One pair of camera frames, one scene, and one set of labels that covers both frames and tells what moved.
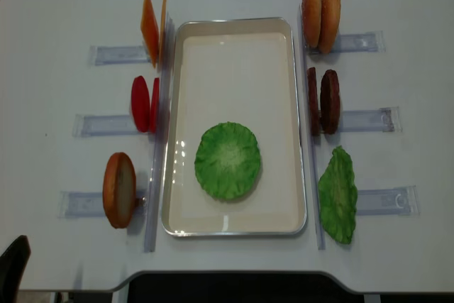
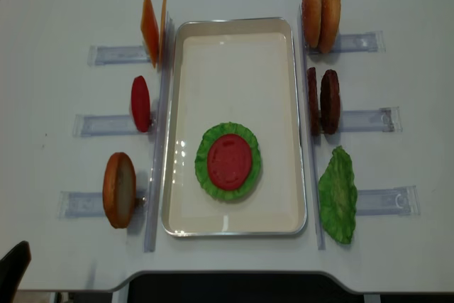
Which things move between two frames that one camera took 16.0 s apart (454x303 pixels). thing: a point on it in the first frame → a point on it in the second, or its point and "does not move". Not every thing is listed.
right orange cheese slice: x=164 y=6 does not move
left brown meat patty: x=313 y=101 does not move
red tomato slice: x=154 y=106 → x=229 y=161
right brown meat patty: x=330 y=101 does not move
